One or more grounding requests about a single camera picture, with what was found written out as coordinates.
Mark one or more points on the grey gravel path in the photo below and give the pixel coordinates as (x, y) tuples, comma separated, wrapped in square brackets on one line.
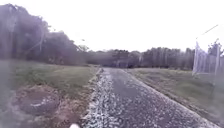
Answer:
[(133, 103)]

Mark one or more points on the grass field with bare patches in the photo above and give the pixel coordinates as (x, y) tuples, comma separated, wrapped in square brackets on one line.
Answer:
[(56, 80)]

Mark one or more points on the wood of dark trees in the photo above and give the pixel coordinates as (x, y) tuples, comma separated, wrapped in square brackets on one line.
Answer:
[(50, 46)]

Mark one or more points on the green grass field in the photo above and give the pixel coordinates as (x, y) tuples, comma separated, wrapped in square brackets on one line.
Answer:
[(180, 85)]

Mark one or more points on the robot's own part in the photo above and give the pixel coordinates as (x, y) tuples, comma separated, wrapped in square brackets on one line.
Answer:
[(74, 126)]

